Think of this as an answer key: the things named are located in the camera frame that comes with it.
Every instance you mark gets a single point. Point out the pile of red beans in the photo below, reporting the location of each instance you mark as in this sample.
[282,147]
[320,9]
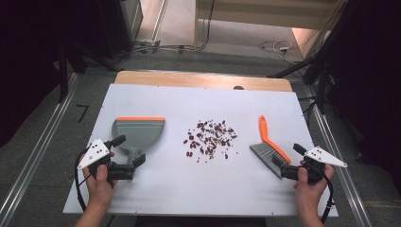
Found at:
[209,140]

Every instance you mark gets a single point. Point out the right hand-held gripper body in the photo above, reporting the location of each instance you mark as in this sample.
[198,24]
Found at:
[324,156]

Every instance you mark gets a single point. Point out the person's right hand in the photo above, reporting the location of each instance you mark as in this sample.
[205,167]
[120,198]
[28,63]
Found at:
[310,195]

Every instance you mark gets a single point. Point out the gray dustpan with orange edge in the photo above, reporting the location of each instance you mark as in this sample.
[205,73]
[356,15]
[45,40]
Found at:
[138,134]

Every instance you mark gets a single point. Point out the gray power strip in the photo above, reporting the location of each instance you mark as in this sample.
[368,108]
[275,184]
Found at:
[148,42]

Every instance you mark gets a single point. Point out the black metal stand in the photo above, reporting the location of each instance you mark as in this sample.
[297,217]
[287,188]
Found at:
[63,78]

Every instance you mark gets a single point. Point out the person's left hand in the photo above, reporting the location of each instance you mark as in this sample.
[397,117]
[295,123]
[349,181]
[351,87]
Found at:
[99,189]

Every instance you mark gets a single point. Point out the light wooden shelf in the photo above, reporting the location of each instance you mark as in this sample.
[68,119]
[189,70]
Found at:
[265,12]

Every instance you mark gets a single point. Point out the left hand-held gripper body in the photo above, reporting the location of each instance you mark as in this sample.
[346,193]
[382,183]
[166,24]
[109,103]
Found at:
[94,153]

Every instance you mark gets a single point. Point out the orange brush with gray bristles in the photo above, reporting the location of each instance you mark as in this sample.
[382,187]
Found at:
[268,140]

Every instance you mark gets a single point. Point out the black tripod stand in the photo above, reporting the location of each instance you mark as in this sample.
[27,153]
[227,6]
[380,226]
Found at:
[315,69]

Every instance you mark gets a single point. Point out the gray cabinet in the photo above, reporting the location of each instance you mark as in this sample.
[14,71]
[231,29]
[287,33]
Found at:
[130,19]

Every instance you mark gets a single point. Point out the metal floor rail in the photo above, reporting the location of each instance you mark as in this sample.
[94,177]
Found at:
[343,170]
[34,154]

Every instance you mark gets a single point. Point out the dark curtain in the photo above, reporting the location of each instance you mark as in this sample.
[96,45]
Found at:
[369,78]
[28,63]

